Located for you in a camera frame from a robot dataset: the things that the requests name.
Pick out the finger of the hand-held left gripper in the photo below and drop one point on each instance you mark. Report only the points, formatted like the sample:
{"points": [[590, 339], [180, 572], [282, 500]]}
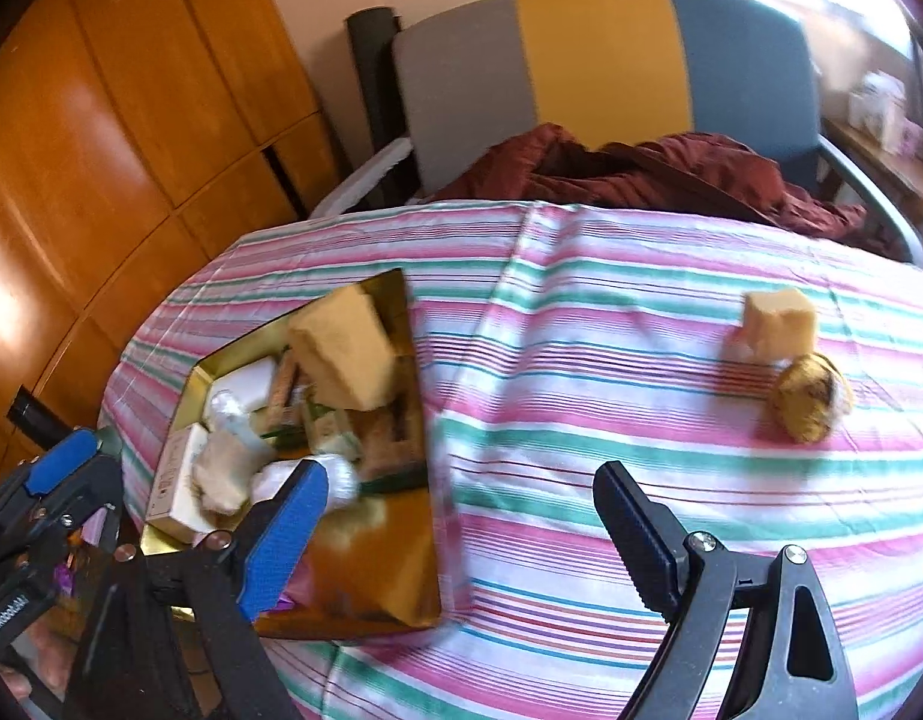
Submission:
{"points": [[56, 463]]}

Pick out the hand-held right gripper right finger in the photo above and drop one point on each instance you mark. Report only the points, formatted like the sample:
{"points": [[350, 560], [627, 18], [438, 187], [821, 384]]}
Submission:
{"points": [[641, 540]]}

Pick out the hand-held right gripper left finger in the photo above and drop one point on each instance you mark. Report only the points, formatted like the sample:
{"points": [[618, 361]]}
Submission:
{"points": [[281, 540]]}

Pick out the cream soft lump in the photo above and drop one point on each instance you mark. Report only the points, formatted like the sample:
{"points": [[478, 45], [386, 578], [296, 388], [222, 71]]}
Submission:
{"points": [[221, 476]]}

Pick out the gold metal tin tray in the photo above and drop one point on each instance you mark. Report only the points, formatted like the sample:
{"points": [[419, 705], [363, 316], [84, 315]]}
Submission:
{"points": [[386, 540]]}

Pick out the white small box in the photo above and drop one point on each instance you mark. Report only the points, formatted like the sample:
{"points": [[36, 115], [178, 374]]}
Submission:
{"points": [[172, 487], [244, 382]]}

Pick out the silver white plastic bundle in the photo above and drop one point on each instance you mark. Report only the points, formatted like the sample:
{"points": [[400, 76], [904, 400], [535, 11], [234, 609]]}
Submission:
{"points": [[229, 412]]}

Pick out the large yellow sponge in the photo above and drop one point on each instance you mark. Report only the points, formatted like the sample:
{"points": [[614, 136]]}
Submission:
{"points": [[341, 352]]}

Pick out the black cylinder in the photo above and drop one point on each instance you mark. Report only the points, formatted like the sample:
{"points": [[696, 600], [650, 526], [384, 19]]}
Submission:
{"points": [[30, 412]]}

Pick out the striped tablecloth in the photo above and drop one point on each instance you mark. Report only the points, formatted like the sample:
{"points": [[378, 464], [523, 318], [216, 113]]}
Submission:
{"points": [[618, 390]]}

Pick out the yellow snack packet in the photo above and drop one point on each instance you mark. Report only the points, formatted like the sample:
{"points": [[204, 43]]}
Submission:
{"points": [[806, 397]]}

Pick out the small yellow sponge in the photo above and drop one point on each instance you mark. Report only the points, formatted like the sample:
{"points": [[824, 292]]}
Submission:
{"points": [[780, 322]]}

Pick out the wooden wardrobe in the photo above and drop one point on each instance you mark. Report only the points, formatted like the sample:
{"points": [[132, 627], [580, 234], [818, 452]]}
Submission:
{"points": [[131, 127]]}

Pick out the dark red jacket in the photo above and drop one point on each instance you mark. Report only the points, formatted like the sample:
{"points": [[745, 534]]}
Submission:
{"points": [[656, 172]]}

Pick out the wooden desk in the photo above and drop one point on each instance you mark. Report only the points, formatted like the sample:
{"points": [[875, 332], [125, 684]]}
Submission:
{"points": [[888, 174]]}

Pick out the grey yellow blue chair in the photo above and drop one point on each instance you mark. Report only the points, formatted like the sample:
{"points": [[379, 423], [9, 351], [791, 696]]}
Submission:
{"points": [[603, 60]]}

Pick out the pink tissue box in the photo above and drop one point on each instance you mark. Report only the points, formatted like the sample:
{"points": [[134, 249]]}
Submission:
{"points": [[913, 136]]}

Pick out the white carton box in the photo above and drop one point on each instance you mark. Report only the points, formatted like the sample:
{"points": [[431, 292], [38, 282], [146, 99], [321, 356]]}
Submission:
{"points": [[873, 109]]}

